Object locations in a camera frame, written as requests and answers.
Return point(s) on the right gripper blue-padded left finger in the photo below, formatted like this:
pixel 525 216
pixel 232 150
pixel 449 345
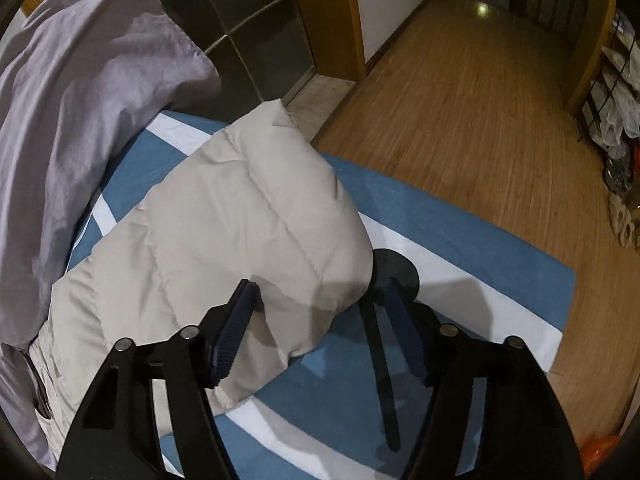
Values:
pixel 114 433

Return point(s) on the orange plastic object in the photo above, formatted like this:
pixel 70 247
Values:
pixel 596 452

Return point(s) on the orange wooden door frame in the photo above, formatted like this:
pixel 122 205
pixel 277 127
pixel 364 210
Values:
pixel 334 34

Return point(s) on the dark glass wardrobe door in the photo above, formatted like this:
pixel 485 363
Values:
pixel 259 48

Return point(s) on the black wire storage rack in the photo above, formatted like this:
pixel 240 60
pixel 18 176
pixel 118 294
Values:
pixel 610 112

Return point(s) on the lavender duvet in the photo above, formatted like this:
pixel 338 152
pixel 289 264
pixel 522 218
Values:
pixel 78 81

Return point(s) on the blue white striped bedsheet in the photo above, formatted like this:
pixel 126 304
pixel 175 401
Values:
pixel 351 409

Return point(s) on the beige puffer jacket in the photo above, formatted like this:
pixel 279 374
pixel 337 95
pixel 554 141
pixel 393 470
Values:
pixel 255 201

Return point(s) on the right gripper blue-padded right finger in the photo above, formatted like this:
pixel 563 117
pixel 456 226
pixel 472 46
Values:
pixel 524 433

